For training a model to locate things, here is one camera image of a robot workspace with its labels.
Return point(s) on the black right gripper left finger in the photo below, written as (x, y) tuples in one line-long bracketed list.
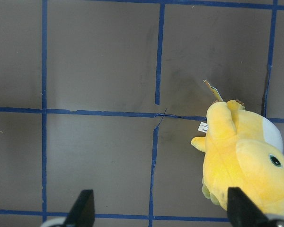
[(82, 213)]

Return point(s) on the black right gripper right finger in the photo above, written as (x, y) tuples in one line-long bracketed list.
[(242, 212)]

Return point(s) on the yellow plush toy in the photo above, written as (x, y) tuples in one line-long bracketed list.
[(242, 149)]

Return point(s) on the blue yellow hang tag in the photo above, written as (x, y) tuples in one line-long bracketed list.
[(214, 91)]

